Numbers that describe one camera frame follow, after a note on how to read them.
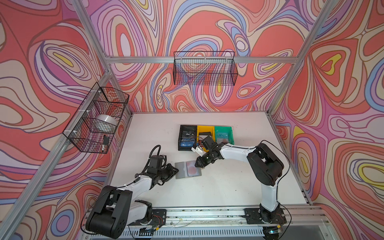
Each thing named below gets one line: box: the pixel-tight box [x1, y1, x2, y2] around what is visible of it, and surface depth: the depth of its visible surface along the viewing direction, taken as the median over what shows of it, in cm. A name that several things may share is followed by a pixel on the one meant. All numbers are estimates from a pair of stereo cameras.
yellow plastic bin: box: [196, 125, 216, 143], surface depth 103 cm
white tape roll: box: [96, 114, 118, 126], surface depth 75 cm
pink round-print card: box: [186, 160, 202, 177], surface depth 90 cm
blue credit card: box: [180, 138, 196, 147], surface depth 102 cm
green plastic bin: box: [214, 126, 235, 145], surface depth 104 cm
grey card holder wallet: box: [174, 160, 202, 179], surface depth 90 cm
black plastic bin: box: [178, 125, 197, 151], surface depth 106 cm
